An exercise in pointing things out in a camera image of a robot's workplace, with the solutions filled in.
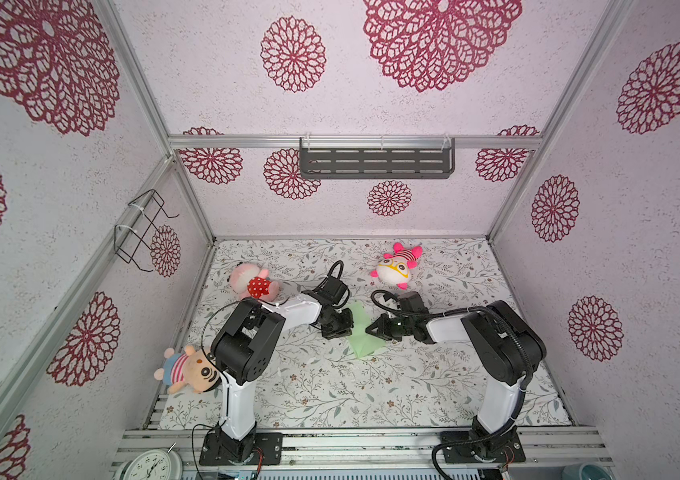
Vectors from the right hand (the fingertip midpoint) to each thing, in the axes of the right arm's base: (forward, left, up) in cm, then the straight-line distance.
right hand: (365, 327), depth 94 cm
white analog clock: (-39, +49, +4) cm, 63 cm away
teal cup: (-36, -51, -1) cm, 62 cm away
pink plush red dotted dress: (+12, +38, +6) cm, 41 cm away
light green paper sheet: (-5, +1, 0) cm, 5 cm away
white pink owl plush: (+19, -10, +6) cm, 23 cm away
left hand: (-3, +5, -2) cm, 6 cm away
